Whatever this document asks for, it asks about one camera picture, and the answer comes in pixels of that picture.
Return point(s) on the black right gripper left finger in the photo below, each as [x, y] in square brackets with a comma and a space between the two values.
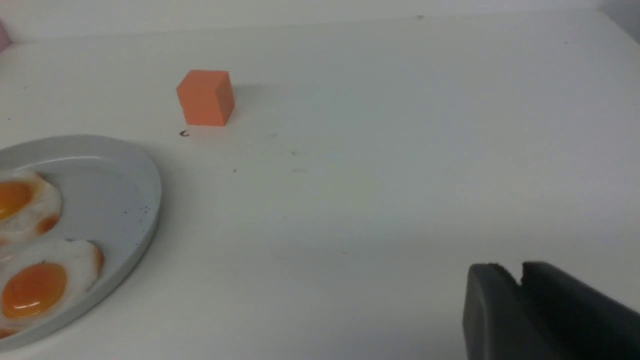
[498, 323]

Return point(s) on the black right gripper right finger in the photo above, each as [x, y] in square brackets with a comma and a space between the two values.
[582, 322]

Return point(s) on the orange foam cube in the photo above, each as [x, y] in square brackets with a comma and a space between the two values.
[206, 97]

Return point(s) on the grey speckled plate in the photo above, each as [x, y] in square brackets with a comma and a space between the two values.
[111, 195]

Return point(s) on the near fried egg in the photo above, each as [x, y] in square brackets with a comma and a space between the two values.
[45, 279]

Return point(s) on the fried egg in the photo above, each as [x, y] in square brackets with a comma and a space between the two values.
[30, 206]
[45, 279]

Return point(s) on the far fried egg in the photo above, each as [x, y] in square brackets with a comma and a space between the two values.
[30, 206]

